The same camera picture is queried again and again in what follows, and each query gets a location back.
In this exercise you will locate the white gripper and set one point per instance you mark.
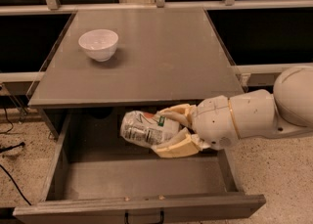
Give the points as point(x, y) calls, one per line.
point(213, 120)

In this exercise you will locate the silver 7up can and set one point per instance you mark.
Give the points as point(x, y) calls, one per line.
point(145, 129)

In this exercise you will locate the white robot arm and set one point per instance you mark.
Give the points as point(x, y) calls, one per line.
point(286, 111)

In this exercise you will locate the open grey top drawer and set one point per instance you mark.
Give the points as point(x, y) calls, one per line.
point(96, 177)

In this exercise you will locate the grey cabinet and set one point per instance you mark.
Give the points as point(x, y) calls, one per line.
point(162, 56)

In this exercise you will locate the white ceramic bowl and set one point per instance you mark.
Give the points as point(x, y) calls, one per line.
point(99, 44)

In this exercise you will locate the black drawer handle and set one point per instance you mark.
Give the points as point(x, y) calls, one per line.
point(141, 217)

